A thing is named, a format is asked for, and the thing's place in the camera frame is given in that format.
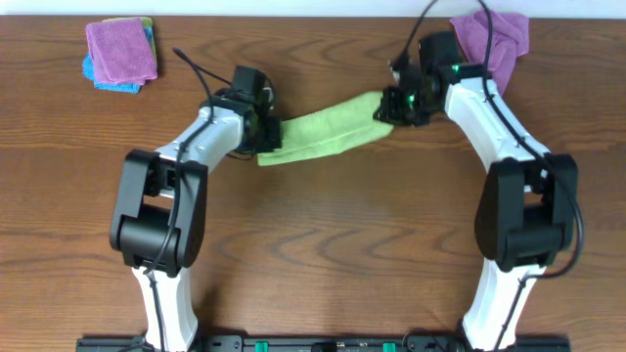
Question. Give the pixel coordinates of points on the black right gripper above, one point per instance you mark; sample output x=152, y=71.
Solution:
x=388, y=105

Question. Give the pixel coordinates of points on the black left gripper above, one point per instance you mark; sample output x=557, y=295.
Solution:
x=273, y=133

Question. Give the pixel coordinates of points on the light green microfiber cloth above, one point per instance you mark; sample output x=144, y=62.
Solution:
x=330, y=131

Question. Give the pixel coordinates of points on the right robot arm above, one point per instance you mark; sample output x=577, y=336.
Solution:
x=527, y=213

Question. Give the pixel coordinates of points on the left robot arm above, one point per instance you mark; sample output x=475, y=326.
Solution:
x=159, y=215

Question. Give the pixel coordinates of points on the crumpled purple cloth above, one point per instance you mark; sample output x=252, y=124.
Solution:
x=510, y=40

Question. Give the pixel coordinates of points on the folded green cloth in stack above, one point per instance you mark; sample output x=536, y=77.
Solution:
x=147, y=24

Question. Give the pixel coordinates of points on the folded pink cloth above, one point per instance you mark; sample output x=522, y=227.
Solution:
x=121, y=52

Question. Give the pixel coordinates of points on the folded blue cloth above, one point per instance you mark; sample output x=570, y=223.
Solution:
x=88, y=66

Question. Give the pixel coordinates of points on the black mounting rail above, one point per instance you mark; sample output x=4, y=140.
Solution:
x=235, y=343

